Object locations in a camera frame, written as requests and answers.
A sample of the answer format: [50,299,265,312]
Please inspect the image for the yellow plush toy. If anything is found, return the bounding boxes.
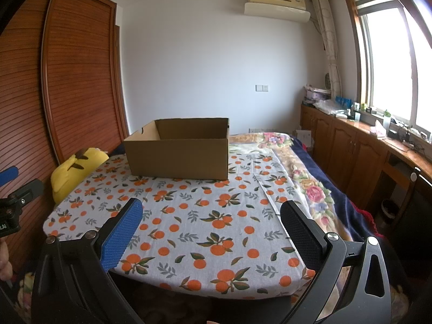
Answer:
[50,147,109,205]

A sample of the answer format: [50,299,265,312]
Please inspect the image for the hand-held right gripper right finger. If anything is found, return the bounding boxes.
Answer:
[280,200,393,324]

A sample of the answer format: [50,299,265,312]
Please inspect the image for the black charger cables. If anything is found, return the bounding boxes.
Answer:
[388,125,426,152]

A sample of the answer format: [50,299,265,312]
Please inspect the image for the tissue box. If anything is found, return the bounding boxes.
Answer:
[369,121,387,138]

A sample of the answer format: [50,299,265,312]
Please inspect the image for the navy blanket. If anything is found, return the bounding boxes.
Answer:
[290,135,389,244]

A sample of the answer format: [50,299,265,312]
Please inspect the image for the white carton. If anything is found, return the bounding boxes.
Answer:
[293,129,313,146]

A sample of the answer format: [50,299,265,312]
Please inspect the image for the brown cardboard box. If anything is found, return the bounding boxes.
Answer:
[123,118,231,180]

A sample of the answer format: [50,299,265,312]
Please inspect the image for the person's left hand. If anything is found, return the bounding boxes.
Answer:
[0,238,13,281]

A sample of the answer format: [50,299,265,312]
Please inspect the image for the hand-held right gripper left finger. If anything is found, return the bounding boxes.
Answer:
[30,197,146,324]

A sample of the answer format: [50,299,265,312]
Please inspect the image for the window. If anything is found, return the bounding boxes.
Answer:
[342,0,432,142]

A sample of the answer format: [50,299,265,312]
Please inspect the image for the orange print tablecloth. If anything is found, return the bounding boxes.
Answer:
[42,142,316,299]

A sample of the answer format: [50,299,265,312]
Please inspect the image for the wooden wardrobe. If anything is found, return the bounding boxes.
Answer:
[0,0,130,260]

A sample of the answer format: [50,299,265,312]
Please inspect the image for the white patterned curtain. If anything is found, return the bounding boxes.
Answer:
[310,0,343,98]

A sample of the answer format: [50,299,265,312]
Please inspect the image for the wooden cabinet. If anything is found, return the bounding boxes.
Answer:
[300,103,432,217]

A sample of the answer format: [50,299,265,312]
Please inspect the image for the black waste bin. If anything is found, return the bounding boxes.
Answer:
[381,198,399,225]

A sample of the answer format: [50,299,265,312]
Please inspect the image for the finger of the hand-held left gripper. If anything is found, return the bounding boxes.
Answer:
[7,178,45,206]
[0,166,19,186]

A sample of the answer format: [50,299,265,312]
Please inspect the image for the floral blanket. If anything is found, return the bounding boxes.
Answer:
[229,131,352,244]

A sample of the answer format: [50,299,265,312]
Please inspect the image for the wall air conditioner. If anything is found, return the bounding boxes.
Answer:
[244,0,311,23]

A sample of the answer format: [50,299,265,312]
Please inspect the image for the clear plastic bag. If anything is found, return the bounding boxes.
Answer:
[315,99,348,115]

